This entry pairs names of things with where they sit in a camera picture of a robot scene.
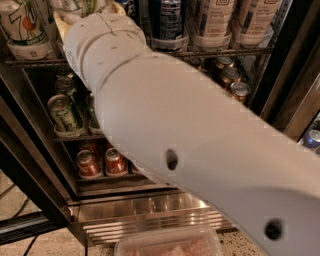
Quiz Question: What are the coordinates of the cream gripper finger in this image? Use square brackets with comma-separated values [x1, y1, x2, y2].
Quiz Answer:
[102, 1, 126, 16]
[53, 10, 81, 41]

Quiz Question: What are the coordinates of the white 7up can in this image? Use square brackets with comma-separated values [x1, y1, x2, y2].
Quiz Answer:
[49, 0, 112, 17]
[0, 0, 53, 61]

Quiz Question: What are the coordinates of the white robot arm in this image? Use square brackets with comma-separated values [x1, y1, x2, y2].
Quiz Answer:
[54, 8, 320, 256]

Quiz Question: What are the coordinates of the blue Pepsi can with portrait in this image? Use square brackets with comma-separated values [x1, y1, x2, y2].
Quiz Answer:
[116, 0, 137, 18]

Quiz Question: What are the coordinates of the dark blue can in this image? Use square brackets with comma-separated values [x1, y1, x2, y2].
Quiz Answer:
[148, 0, 186, 52]

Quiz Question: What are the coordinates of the second row left green can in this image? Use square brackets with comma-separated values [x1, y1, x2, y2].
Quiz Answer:
[55, 77, 83, 115]

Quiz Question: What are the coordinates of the front left green can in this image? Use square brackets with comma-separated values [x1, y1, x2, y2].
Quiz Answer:
[47, 94, 84, 138]

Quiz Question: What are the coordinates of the white beige drink can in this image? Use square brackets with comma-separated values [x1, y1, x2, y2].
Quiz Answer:
[231, 0, 280, 49]
[191, 0, 235, 52]

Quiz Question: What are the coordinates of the second row right gold can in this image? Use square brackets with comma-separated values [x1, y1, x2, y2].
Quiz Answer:
[220, 67, 241, 88]

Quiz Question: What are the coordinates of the open glass fridge door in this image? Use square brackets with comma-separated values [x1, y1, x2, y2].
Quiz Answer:
[0, 96, 73, 246]

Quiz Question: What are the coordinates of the stainless steel fridge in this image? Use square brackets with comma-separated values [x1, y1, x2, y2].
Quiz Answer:
[1, 0, 320, 246]

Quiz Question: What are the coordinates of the right white beige drink can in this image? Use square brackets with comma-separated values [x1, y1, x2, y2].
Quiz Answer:
[231, 0, 280, 49]

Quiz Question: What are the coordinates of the front left red can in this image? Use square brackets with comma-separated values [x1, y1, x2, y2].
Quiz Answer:
[76, 150, 102, 179]

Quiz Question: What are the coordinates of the red can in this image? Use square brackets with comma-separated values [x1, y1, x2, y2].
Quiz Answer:
[105, 148, 128, 177]
[76, 150, 102, 179]

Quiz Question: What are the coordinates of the front right gold can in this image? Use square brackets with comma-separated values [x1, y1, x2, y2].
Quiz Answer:
[228, 82, 251, 102]

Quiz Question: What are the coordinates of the front middle red can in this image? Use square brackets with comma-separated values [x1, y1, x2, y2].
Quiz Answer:
[105, 148, 128, 177]

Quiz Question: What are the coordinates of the blue can right fridge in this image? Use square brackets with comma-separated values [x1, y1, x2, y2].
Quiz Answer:
[302, 129, 320, 150]

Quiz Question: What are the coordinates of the clear plastic food container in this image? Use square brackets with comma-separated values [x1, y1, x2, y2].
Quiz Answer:
[114, 225, 224, 256]

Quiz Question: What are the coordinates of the middle wire shelf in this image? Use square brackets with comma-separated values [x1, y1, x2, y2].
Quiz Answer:
[52, 134, 105, 142]

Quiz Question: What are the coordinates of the wire shelf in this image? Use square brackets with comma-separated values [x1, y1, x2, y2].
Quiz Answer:
[52, 134, 105, 142]
[4, 47, 273, 68]

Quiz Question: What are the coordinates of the top wire shelf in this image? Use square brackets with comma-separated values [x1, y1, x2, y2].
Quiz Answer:
[4, 47, 273, 68]

